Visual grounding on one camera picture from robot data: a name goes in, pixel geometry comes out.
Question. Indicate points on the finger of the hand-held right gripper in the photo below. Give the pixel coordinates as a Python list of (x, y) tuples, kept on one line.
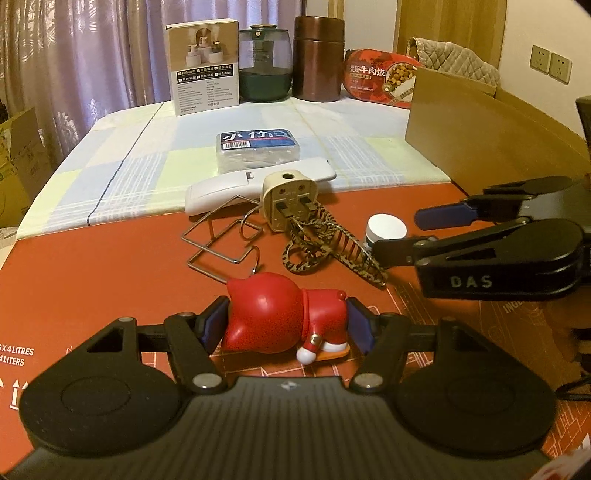
[(443, 216), (401, 251)]

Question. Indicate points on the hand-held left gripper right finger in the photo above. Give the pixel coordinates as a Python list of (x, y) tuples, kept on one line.
[(362, 325)]

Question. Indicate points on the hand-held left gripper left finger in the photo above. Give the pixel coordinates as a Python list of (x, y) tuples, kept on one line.
[(215, 323)]

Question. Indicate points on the small white lidded jar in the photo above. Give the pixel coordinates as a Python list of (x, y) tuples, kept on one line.
[(387, 227)]

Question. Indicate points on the red cat figurine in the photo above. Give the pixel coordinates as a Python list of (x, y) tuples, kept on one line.
[(277, 318)]

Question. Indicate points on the brown cardboard box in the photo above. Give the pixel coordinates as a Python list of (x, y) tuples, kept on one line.
[(480, 124)]

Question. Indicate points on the beige plug adapter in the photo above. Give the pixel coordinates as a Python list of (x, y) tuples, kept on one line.
[(290, 201)]

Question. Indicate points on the white remote control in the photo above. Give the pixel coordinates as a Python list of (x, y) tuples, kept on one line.
[(231, 189)]

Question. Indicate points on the leopard print hair clip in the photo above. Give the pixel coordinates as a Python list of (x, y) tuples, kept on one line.
[(332, 244)]

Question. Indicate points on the red flattened cardboard sheet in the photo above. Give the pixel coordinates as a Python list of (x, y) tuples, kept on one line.
[(92, 286)]

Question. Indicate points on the red instant meal bowl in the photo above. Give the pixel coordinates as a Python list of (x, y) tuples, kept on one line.
[(378, 76)]

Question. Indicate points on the beige quilted cloth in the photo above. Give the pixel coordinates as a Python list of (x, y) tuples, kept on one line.
[(455, 57)]

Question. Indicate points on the clear box with blue label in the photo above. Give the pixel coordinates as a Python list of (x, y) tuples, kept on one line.
[(258, 147)]

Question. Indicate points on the checked pastel tablecloth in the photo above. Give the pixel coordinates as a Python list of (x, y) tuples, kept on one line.
[(138, 161)]

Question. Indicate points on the wooden door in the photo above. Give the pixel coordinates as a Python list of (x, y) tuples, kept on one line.
[(448, 23)]

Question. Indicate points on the brown cylindrical canister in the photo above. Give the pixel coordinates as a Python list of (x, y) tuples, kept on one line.
[(319, 57)]

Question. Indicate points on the glass jar with green lid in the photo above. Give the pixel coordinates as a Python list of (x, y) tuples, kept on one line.
[(264, 64)]

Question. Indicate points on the yellow cardboard carton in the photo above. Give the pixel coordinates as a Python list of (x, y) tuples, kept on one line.
[(18, 170)]

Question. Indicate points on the white product carton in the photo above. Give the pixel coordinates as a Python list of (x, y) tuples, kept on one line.
[(203, 69)]

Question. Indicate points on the purple curtain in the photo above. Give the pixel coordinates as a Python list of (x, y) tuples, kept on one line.
[(92, 60)]

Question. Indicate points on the beige wall socket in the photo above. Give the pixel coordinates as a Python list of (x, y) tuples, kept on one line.
[(560, 67), (540, 57)]

